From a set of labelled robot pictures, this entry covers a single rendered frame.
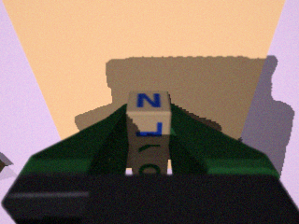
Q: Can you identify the brown letter block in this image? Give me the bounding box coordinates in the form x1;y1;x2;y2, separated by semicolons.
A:
131;145;168;174
0;160;6;173
126;91;172;145

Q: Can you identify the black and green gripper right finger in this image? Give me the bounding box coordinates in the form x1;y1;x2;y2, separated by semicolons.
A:
168;104;280;179

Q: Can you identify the tan flat mat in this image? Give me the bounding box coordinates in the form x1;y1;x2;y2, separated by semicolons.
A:
2;0;285;141

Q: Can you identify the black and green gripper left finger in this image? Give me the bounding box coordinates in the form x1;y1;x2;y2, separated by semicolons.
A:
17;104;129;177

